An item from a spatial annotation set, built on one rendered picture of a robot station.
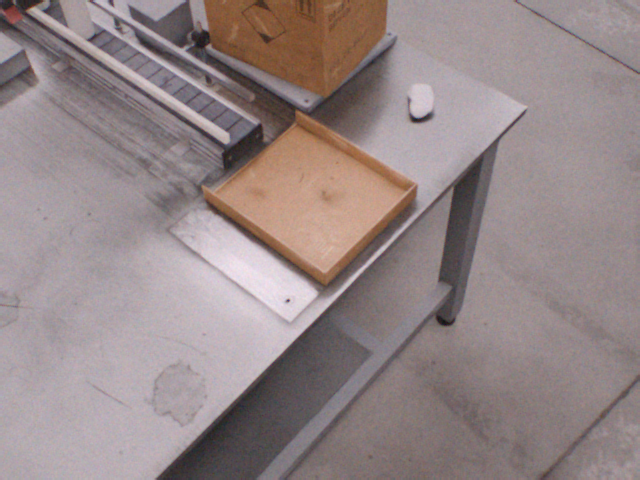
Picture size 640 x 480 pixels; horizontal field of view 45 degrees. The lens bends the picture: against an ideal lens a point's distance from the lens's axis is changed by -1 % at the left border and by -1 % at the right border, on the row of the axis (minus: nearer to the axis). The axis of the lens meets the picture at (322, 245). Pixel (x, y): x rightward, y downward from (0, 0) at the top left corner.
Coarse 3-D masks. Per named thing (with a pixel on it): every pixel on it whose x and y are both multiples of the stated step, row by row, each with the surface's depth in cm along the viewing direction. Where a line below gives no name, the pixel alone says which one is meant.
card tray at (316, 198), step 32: (320, 128) 153; (256, 160) 152; (288, 160) 152; (320, 160) 152; (352, 160) 152; (224, 192) 148; (256, 192) 148; (288, 192) 147; (320, 192) 147; (352, 192) 147; (384, 192) 147; (416, 192) 145; (256, 224) 139; (288, 224) 143; (320, 224) 143; (352, 224) 143; (384, 224) 141; (288, 256) 138; (320, 256) 139; (352, 256) 138
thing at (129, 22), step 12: (96, 0) 163; (108, 12) 162; (120, 12) 160; (132, 24) 158; (144, 36) 157; (156, 36) 155; (168, 48) 154; (192, 60) 151; (204, 72) 150; (216, 72) 149; (228, 84) 147; (252, 96) 145
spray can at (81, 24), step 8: (64, 0) 159; (72, 0) 159; (80, 0) 160; (64, 8) 161; (72, 8) 161; (80, 8) 161; (72, 16) 162; (80, 16) 163; (88, 16) 165; (72, 24) 164; (80, 24) 164; (88, 24) 165; (80, 32) 166; (88, 32) 166; (88, 40) 168
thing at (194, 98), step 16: (32, 16) 173; (64, 16) 173; (96, 32) 169; (80, 48) 166; (112, 48) 166; (128, 48) 166; (128, 64) 163; (144, 64) 163; (160, 64) 163; (128, 80) 160; (160, 80) 160; (176, 80) 160; (176, 96) 157; (192, 96) 157; (208, 96) 157; (176, 112) 154; (208, 112) 154; (224, 112) 154; (224, 128) 151; (240, 128) 151; (224, 144) 149
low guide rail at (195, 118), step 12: (12, 0) 173; (36, 12) 169; (48, 24) 168; (60, 24) 166; (72, 36) 163; (84, 48) 163; (96, 48) 161; (108, 60) 159; (120, 72) 158; (132, 72) 156; (144, 84) 154; (156, 96) 154; (168, 96) 152; (180, 108) 150; (192, 120) 150; (204, 120) 148; (216, 132) 146
